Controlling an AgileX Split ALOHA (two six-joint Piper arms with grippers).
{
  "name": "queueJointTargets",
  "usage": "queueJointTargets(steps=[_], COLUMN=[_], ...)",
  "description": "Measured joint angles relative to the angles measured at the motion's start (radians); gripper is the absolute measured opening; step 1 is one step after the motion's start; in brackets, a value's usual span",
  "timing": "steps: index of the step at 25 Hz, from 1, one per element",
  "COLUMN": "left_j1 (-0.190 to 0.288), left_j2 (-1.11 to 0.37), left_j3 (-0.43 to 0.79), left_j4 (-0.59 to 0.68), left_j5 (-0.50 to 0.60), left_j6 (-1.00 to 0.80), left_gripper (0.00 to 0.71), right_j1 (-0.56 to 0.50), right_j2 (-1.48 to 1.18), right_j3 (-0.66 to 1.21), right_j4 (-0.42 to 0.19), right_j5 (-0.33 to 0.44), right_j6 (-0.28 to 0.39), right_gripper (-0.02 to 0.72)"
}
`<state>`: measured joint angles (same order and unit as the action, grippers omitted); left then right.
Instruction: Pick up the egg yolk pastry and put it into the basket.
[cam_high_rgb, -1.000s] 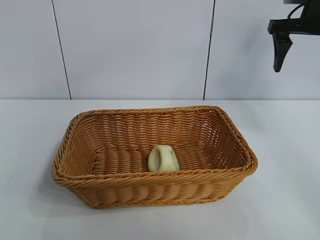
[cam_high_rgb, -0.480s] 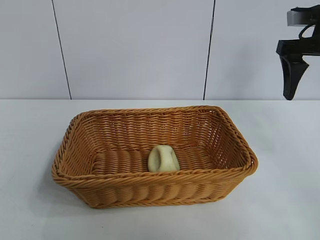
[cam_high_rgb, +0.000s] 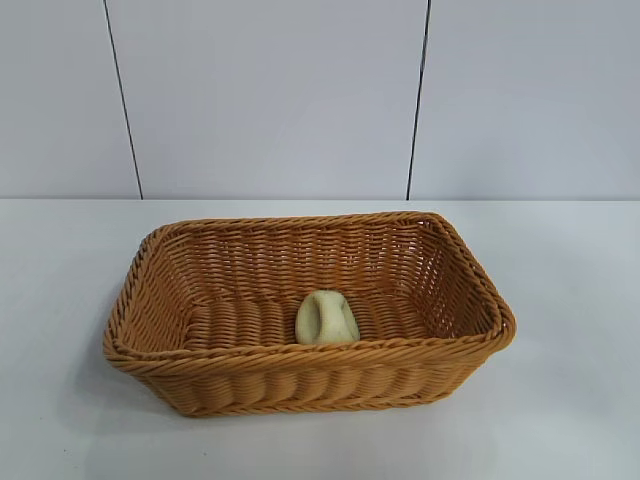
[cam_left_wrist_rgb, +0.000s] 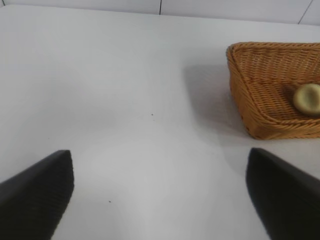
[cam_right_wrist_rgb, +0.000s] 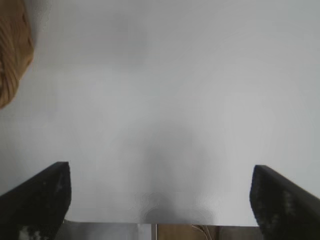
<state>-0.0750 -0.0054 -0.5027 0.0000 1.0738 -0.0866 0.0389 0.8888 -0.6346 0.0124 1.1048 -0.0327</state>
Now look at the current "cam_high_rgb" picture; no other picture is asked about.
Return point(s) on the pale yellow egg yolk pastry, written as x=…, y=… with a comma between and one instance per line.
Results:
x=327, y=320

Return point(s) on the brown woven wicker basket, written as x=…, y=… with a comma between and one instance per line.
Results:
x=300, y=380

